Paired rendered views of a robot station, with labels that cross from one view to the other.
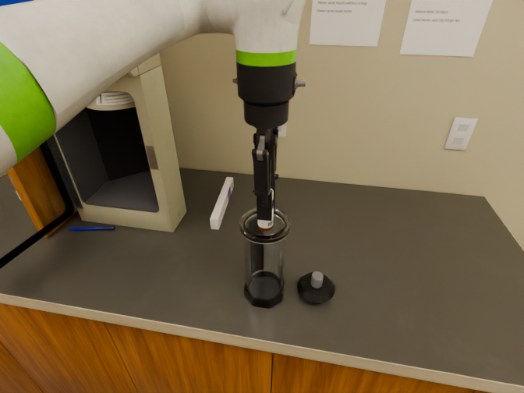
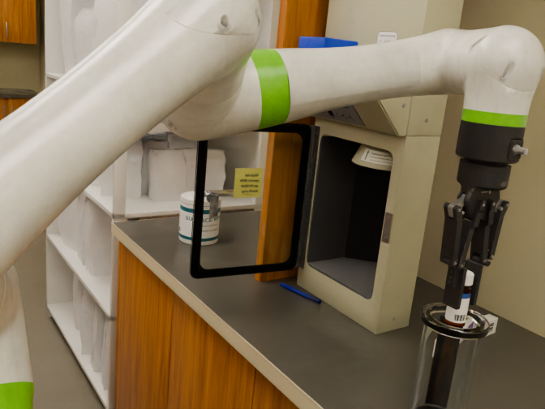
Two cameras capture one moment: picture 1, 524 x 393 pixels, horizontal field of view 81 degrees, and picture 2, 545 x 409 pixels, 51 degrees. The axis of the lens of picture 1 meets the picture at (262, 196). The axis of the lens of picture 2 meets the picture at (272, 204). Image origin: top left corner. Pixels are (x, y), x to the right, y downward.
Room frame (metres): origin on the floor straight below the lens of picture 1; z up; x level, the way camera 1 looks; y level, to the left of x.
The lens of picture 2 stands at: (-0.33, -0.38, 1.55)
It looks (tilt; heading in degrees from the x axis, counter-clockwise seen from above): 15 degrees down; 44
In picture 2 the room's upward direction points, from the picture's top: 6 degrees clockwise
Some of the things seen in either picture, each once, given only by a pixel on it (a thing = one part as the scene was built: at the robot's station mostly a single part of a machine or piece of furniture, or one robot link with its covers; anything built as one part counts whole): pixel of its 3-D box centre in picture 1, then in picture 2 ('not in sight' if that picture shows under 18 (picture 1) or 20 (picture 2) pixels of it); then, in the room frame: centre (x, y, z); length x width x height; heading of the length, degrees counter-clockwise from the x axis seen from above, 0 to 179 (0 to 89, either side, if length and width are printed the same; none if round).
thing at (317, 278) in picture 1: (316, 284); not in sight; (0.51, -0.13, 0.97); 0.09 x 0.09 x 0.07
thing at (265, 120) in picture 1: (266, 125); (480, 190); (0.51, -0.01, 1.38); 0.08 x 0.07 x 0.09; 169
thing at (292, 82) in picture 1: (268, 80); (491, 143); (0.51, -0.01, 1.45); 0.12 x 0.09 x 0.06; 79
